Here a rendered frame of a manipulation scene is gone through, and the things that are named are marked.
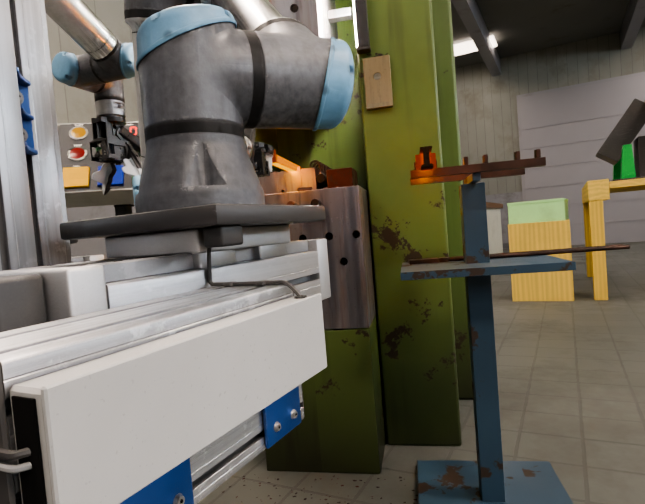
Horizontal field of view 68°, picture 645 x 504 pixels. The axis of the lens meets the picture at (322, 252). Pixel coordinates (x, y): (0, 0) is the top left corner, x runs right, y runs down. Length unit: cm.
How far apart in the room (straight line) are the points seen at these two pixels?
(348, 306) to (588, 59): 1135
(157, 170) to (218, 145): 7
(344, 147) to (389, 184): 44
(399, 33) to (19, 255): 145
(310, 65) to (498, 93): 1192
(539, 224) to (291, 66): 413
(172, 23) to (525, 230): 423
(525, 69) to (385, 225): 1101
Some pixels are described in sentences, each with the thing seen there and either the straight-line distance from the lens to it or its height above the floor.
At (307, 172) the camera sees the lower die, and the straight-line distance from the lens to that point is 159.
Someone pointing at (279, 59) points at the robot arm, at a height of 99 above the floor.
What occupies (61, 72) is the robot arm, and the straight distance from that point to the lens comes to 138.
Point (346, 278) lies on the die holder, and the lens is 150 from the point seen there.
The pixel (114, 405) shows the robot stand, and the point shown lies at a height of 71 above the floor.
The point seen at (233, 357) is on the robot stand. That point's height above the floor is 71.
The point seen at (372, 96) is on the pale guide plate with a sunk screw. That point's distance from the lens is 172.
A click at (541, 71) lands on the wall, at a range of 1251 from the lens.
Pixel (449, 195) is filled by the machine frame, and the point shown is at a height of 89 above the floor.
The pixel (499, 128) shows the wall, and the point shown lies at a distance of 1234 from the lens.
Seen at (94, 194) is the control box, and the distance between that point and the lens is 163.
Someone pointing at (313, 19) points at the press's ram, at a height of 146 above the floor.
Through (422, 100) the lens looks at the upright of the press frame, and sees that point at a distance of 172.
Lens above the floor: 79
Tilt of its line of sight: 3 degrees down
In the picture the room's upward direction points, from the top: 5 degrees counter-clockwise
